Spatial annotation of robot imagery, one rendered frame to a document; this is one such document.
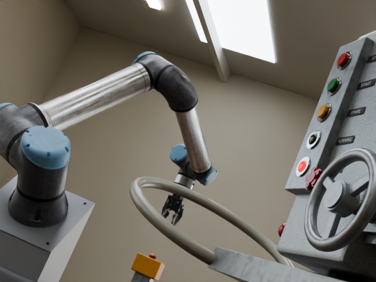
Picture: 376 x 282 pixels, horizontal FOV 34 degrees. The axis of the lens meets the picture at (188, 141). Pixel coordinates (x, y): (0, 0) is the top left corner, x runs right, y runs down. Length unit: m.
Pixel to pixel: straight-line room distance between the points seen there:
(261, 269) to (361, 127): 0.34
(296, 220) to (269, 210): 6.92
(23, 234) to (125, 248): 6.25
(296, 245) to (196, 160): 1.63
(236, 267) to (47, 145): 0.84
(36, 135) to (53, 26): 7.07
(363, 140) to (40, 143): 1.15
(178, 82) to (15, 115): 0.60
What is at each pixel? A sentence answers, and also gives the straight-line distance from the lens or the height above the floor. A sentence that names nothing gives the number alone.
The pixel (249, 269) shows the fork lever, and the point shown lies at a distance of 1.20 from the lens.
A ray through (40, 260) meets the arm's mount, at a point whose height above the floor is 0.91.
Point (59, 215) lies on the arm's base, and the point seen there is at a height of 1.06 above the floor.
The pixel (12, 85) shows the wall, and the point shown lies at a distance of 8.53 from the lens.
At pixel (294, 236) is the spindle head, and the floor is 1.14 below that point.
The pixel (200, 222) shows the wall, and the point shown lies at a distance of 8.01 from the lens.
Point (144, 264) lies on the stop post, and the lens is 2.81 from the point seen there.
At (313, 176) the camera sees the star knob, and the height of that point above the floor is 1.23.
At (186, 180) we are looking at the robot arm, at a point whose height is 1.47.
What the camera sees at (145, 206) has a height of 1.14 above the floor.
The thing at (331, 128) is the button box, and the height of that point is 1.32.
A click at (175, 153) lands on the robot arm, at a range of 2.76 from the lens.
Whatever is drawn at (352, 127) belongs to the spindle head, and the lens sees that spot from 1.01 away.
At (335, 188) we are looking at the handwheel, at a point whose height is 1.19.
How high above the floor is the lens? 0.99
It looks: 13 degrees up
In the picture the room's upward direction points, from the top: 24 degrees clockwise
